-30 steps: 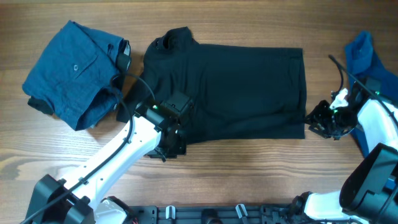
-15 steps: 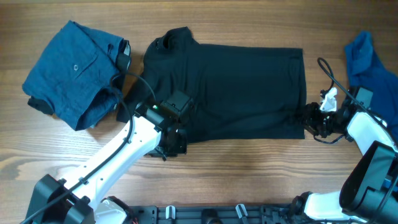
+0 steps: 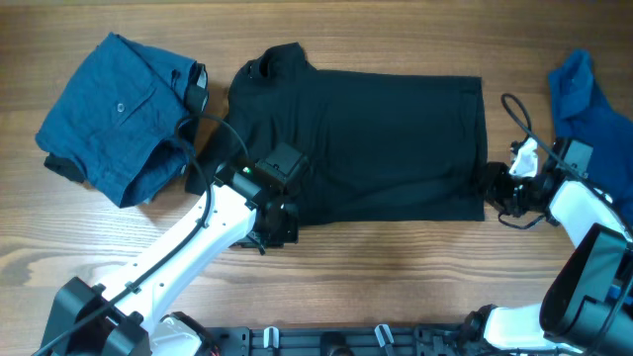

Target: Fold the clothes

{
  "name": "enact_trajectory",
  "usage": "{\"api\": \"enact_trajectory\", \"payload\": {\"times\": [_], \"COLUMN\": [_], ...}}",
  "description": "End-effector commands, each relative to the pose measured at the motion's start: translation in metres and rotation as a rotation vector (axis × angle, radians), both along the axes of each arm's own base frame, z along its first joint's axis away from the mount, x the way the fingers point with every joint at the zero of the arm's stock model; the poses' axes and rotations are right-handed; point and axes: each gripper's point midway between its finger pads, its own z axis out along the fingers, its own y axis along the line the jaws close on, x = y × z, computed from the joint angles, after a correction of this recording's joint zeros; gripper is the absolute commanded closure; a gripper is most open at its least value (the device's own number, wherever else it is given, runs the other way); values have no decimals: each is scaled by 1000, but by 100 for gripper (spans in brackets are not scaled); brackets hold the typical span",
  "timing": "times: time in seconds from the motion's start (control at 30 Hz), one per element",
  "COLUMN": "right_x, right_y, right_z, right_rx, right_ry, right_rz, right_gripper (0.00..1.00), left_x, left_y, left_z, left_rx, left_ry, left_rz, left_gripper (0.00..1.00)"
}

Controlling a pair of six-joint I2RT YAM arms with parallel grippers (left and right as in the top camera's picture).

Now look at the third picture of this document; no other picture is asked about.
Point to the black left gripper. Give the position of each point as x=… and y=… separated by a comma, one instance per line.
x=290, y=232

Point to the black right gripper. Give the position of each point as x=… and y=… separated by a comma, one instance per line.
x=495, y=174

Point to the black t-shirt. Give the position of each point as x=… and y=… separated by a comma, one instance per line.
x=379, y=147

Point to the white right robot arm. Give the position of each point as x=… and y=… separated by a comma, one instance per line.
x=588, y=308

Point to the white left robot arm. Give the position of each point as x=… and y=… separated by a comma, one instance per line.
x=127, y=313

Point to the blue polo shirt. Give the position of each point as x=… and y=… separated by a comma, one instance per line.
x=581, y=110

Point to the folded navy blue shirt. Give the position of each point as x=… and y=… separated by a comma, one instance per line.
x=117, y=124

